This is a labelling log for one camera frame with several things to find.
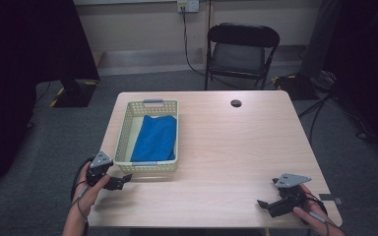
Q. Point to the black folding chair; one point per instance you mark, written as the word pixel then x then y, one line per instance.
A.
pixel 239 55

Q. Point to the white wall outlet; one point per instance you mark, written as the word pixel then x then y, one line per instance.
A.
pixel 188 5

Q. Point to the grey tag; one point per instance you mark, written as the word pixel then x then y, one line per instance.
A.
pixel 330 198

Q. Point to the blue cloth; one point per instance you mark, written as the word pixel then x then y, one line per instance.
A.
pixel 156 139

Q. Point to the black curtain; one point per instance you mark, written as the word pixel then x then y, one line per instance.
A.
pixel 364 65
pixel 23 65

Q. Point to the person's right hand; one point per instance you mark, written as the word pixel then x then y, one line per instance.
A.
pixel 311 213

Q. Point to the person's left hand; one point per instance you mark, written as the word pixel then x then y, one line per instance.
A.
pixel 87 193

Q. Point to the black stand base striped tape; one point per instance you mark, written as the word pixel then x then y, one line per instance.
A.
pixel 75 93
pixel 295 87

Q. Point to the cream plastic basket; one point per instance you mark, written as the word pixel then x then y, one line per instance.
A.
pixel 126 137

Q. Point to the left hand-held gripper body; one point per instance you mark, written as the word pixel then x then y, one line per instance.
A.
pixel 97 167

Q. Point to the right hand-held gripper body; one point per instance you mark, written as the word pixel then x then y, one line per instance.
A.
pixel 292 188

